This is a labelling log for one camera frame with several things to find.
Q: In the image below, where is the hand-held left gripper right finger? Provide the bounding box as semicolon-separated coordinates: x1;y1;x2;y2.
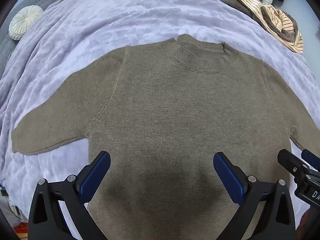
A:
213;151;297;240

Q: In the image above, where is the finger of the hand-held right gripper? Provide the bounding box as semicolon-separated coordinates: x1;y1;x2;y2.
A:
277;149;309;180
301;149;320;172

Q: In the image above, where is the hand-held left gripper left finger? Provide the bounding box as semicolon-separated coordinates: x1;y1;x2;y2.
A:
28;151;111;240

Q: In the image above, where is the olive brown knit sweater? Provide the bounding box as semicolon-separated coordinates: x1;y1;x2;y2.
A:
11;34;320;240

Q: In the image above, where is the person's right forearm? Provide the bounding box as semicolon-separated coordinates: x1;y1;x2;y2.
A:
299;209;314;240

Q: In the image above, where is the red box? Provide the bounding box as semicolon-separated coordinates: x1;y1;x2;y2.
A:
12;221;29;240

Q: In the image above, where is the cream striped garment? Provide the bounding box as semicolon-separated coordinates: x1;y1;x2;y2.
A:
237;0;304;55

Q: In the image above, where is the grey quilted sofa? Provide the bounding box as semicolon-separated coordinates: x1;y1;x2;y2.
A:
0;0;58;78

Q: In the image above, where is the lavender plush blanket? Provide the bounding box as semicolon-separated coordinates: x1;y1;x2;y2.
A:
0;0;320;222

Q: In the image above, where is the round cream pleated cushion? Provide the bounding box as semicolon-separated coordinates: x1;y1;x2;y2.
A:
9;5;44;41

